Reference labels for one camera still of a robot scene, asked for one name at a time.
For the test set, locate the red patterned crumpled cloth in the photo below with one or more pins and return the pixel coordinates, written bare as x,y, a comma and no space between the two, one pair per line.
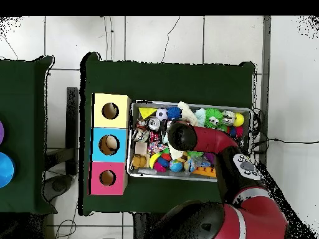
155,147

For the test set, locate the plain yellow ball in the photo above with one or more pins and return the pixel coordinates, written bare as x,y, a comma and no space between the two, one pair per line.
239,120

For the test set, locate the green fuzzy ball with eyes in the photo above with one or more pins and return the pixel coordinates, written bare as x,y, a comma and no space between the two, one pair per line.
214,118

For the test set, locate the large purple ball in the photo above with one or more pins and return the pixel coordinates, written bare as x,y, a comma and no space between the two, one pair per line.
1,132

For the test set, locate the black and white soccer ball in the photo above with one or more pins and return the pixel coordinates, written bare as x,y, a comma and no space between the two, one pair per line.
162,114

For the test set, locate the dark grey stand base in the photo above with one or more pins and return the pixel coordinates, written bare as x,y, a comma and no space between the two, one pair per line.
58,185

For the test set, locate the yellow wedge block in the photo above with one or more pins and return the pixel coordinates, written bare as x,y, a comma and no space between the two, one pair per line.
145,112

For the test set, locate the cream knitted cloth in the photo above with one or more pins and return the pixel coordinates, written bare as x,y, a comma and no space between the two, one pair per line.
187,113

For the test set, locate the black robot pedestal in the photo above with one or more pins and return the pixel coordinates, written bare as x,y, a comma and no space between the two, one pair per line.
142,226

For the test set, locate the black upright panel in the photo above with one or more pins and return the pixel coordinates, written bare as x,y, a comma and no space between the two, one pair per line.
72,124

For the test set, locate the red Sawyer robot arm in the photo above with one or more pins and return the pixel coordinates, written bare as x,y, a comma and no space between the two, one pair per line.
261,219

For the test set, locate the large blue ball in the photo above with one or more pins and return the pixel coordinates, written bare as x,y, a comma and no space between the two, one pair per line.
5,169

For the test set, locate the wooden box with three holes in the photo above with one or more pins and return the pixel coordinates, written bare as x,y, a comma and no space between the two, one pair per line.
97,174

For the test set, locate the metal mesh bin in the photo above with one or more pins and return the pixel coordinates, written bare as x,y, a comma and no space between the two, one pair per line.
159,175

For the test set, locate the brown teddy bear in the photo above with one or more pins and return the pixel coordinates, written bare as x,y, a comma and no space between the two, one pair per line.
138,161

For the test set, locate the dark green table cloth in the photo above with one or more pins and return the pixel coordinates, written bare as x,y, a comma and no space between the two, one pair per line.
20,124
162,79

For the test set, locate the mint knitted cloth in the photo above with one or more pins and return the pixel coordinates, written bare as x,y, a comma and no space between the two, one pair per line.
200,115

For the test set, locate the blue spiky ball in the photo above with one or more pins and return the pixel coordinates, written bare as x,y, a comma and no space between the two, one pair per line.
174,112

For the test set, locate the crushed red soda can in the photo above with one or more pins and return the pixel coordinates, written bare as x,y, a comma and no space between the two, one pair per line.
154,123

